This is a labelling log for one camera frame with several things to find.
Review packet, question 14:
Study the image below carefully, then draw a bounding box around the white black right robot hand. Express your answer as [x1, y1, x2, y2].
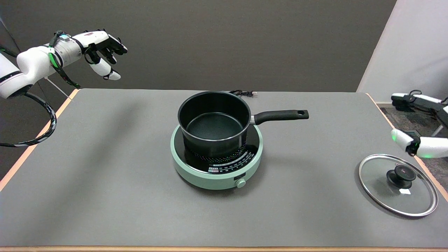
[391, 92, 448, 159]

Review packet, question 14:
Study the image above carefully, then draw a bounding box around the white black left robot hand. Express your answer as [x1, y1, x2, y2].
[82, 30, 128, 81]

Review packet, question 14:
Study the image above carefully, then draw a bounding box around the glass pot lid black knob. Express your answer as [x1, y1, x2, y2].
[358, 154, 439, 217]

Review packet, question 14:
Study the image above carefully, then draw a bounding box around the grey table mat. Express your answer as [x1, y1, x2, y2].
[0, 88, 448, 248]

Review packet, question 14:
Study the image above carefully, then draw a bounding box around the mint green induction cooker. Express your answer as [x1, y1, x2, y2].
[170, 124, 264, 190]

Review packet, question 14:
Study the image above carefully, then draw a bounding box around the green black wrist cable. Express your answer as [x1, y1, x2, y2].
[48, 31, 81, 89]

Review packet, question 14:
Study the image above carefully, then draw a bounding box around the black sleeved robot cable loop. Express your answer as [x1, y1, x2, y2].
[0, 92, 57, 147]

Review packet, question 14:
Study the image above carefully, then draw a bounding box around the black saucepan with long handle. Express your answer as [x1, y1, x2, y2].
[177, 91, 309, 159]

